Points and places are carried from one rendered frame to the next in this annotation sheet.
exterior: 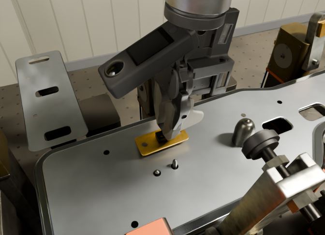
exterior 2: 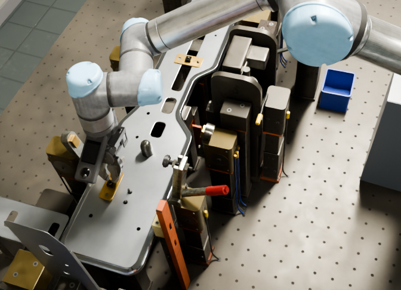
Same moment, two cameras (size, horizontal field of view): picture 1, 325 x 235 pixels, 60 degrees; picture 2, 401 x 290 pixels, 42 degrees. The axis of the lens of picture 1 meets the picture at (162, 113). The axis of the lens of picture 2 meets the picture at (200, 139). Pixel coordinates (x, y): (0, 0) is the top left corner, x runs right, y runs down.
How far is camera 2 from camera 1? 91 cm
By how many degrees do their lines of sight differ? 27
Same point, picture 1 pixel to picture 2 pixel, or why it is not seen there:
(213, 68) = (120, 138)
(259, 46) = (80, 43)
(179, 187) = (141, 199)
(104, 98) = (48, 193)
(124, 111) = (29, 193)
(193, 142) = (126, 173)
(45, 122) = not seen: hidden behind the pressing
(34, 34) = not seen: outside the picture
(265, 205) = (179, 175)
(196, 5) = (104, 126)
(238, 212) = (174, 184)
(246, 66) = not seen: hidden behind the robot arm
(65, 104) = (34, 215)
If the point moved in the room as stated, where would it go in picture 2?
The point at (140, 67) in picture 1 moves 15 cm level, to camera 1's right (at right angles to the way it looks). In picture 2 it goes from (97, 163) to (145, 122)
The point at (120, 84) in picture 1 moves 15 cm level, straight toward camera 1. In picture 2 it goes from (94, 176) to (148, 206)
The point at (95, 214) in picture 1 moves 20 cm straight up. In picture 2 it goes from (118, 241) to (98, 203)
